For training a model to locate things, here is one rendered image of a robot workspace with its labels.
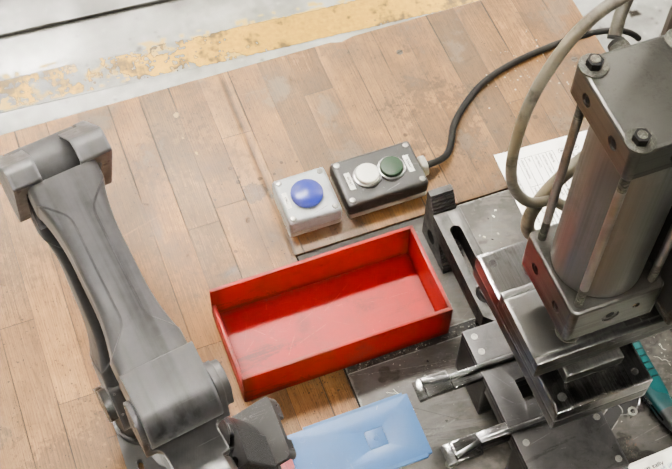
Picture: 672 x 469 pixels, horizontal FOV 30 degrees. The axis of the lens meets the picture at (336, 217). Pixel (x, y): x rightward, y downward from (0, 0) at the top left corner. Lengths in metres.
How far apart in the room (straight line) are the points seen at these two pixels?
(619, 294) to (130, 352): 0.41
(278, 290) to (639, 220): 0.60
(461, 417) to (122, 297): 0.51
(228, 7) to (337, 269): 1.55
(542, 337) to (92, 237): 0.41
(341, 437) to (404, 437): 0.06
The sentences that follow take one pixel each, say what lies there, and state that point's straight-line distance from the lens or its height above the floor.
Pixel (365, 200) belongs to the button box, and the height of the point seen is 0.93.
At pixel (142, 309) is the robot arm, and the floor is 1.28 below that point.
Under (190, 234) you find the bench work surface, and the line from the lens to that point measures 1.54.
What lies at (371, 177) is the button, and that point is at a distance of 1.53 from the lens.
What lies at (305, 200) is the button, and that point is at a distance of 1.51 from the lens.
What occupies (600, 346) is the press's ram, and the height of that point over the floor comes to 1.18.
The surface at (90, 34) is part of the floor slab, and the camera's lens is 2.94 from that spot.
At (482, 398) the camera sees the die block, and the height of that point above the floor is 0.94.
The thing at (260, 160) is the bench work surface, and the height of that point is 0.90.
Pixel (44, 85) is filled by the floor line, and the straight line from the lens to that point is 2.87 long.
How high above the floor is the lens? 2.21
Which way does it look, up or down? 58 degrees down
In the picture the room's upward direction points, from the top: 2 degrees clockwise
